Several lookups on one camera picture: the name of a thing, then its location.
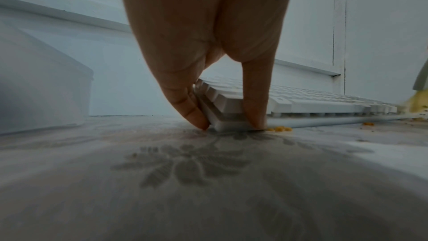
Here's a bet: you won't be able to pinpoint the green brush yellow bristles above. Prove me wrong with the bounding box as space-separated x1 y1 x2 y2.
401 59 428 115

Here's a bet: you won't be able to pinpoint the white wooden frame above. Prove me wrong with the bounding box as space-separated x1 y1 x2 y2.
0 0 350 95

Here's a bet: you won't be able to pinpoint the scattered orange crumbs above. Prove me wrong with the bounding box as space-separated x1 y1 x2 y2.
266 112 428 133

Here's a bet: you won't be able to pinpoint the person's left hand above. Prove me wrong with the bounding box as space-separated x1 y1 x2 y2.
114 0 296 131

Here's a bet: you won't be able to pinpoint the floral tablecloth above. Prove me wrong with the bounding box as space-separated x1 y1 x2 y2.
0 114 428 241

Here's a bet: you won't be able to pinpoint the white keyboard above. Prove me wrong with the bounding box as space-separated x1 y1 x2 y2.
193 77 422 133

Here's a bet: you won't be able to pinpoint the clear plastic container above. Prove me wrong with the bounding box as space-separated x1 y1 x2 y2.
0 21 94 135

